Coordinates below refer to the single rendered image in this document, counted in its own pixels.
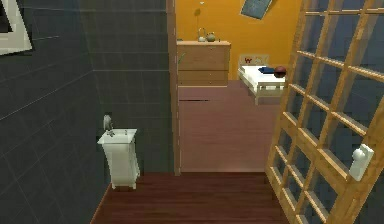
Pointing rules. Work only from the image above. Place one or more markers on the brown ball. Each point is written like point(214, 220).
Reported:
point(280, 71)

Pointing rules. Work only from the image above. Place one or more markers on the wooden chest of drawers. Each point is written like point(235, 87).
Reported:
point(203, 63)

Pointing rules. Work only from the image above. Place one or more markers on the white bed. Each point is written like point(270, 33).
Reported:
point(261, 80)

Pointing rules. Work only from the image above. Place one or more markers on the olive round vase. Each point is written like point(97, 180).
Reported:
point(210, 37)

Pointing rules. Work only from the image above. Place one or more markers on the grey sink faucet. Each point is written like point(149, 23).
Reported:
point(108, 124)

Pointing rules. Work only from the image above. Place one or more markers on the blue pillow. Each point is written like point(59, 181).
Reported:
point(266, 70)

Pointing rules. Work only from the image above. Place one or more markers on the blue framed picture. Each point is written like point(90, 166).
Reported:
point(255, 8)

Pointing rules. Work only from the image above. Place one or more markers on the wooden lattice room door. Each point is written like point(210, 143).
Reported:
point(328, 113)

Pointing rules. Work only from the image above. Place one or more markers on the white framed mirror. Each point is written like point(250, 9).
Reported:
point(15, 36)

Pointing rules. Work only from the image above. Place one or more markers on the white pedestal sink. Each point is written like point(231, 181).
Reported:
point(120, 156)

